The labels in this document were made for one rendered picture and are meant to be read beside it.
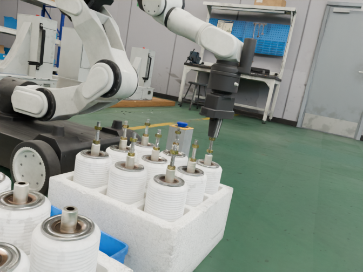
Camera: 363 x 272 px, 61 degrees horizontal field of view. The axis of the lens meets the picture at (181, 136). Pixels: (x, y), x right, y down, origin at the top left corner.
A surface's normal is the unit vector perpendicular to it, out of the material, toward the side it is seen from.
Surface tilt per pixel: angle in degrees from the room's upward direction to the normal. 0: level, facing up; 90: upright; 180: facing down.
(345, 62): 90
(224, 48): 90
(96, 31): 112
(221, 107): 90
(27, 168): 90
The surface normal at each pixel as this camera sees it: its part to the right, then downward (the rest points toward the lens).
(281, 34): -0.43, 0.10
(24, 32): -0.33, -0.27
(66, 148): 0.75, -0.51
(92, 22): -0.29, 0.50
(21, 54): 0.89, 0.23
